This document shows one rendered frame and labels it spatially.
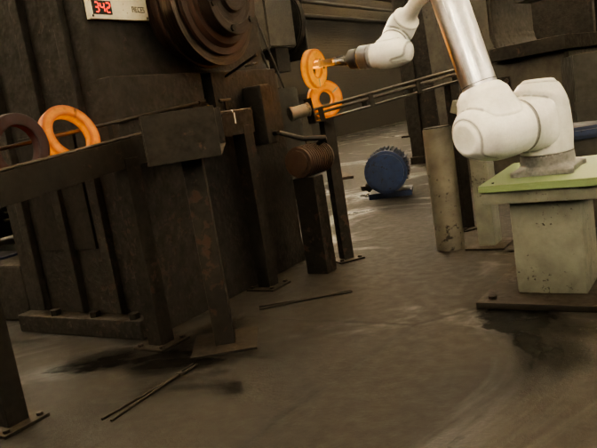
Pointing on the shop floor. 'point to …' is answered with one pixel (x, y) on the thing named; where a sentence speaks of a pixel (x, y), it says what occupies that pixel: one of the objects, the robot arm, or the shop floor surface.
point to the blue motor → (387, 173)
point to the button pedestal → (485, 220)
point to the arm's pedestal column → (549, 260)
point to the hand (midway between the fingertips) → (314, 64)
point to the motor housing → (313, 204)
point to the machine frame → (29, 62)
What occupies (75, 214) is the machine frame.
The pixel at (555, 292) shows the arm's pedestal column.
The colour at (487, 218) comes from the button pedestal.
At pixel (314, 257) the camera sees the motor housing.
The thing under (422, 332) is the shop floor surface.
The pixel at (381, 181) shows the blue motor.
